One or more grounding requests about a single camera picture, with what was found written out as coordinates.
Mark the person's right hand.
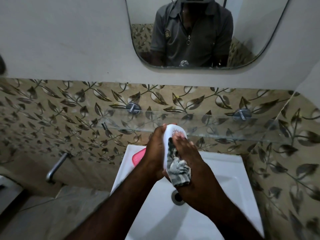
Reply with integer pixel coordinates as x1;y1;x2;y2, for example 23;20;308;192
162;134;227;218

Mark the person's left hand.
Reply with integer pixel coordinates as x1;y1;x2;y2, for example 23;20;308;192
144;123;167;182

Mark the pink soap dish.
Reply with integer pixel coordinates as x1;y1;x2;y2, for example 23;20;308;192
132;148;147;167

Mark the checkered cleaning cloth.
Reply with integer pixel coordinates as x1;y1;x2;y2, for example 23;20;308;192
166;137;192;187

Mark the white soap dish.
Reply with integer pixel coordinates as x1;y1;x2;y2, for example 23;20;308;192
162;124;188;173

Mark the glass shelf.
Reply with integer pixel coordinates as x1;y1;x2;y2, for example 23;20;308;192
101;108;288;143

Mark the person's left forearm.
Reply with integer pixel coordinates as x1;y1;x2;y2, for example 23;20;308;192
64;167;163;240

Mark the metal sink drain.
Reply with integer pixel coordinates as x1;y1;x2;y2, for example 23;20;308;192
171;190;185;206

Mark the white sink basin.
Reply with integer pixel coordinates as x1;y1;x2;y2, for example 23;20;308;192
110;144;265;240

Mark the chrome wall tap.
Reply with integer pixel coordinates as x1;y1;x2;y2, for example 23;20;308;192
46;152;72;185

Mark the rounded wall mirror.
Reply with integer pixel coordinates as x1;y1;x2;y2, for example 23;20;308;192
125;0;292;70

